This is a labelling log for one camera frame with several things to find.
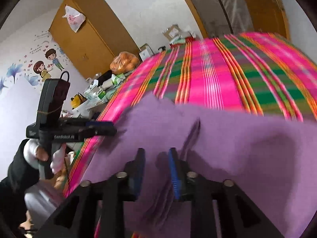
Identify person's left forearm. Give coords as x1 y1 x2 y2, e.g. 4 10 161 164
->
0 140 41 231

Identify pink green plaid bed sheet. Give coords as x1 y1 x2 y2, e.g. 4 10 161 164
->
63 32 317 238

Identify white pink plastic bag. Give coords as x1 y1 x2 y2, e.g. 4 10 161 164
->
62 5 87 33

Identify brown cardboard box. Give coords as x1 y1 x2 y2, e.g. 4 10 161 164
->
163 24 180 42

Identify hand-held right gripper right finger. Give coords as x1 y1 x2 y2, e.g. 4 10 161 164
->
168 147 284 238

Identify white open box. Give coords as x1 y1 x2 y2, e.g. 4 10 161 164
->
139 44 154 61

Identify wooden wardrobe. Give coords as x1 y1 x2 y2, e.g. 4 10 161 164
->
49 0 140 80

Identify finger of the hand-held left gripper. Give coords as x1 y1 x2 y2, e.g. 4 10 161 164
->
85 120 117 137

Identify wooden door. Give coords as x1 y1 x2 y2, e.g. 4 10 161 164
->
235 0 291 40

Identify cartoon wall sticker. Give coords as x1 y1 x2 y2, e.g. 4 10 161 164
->
0 30 66 98

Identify person's left hand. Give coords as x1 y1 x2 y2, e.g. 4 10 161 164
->
23 139 67 174

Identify white cloth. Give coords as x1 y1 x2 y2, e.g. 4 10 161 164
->
25 181 65 219

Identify green tissue pack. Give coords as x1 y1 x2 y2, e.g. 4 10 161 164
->
111 73 126 85

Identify wooden door frame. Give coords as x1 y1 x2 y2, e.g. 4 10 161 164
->
172 0 210 39

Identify bag of oranges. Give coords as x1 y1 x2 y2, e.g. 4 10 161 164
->
110 52 140 73

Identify purple fleece pants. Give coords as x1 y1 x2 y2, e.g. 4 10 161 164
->
67 92 317 238

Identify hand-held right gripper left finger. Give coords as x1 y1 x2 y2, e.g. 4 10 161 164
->
35 148 146 238

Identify yellow bag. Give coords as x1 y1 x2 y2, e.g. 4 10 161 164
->
71 93 87 108

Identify clear plastic door curtain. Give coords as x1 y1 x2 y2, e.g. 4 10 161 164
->
181 0 251 39

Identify black cloth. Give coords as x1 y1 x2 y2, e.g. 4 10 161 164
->
96 70 113 85

